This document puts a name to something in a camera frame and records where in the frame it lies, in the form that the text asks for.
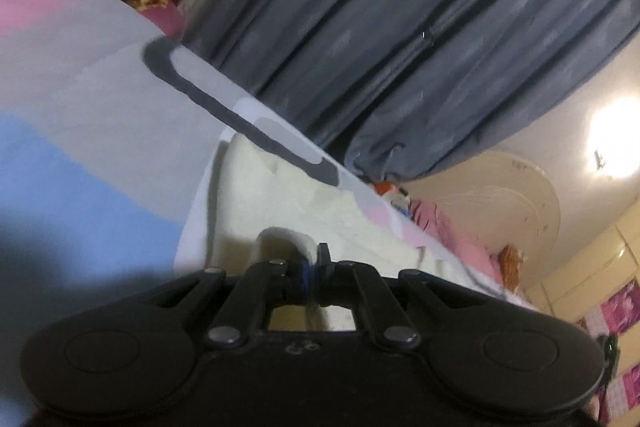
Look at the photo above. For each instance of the pink floral cloth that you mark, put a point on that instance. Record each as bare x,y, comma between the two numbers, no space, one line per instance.
620,307

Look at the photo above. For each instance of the pink cloth pile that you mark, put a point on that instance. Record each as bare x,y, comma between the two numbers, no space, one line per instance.
450,237

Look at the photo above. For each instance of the wall lamp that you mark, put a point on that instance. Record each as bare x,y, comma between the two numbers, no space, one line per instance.
600,159

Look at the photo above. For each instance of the grey-blue curtain panel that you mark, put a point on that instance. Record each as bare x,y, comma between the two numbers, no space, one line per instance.
500,57
310,7

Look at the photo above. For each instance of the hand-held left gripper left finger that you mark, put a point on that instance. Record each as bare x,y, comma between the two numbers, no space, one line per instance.
260,292

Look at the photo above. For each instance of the cream knitted sweater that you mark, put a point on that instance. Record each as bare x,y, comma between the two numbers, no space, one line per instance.
310,212

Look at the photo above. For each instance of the pink striped pillow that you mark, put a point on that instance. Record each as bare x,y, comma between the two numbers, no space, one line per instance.
165,19

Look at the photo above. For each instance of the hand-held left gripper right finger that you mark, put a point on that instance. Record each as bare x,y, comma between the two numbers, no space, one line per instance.
365,292

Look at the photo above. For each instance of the cream wardrobe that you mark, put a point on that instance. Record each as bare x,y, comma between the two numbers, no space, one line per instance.
595,257

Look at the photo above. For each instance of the orange floral pillow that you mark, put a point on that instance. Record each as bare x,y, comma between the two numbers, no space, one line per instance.
512,264

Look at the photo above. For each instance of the cream round headboard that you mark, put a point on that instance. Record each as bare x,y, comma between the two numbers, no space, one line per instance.
500,207

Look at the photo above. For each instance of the patterned bed sheet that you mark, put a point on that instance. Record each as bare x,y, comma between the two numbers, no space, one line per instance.
85,117

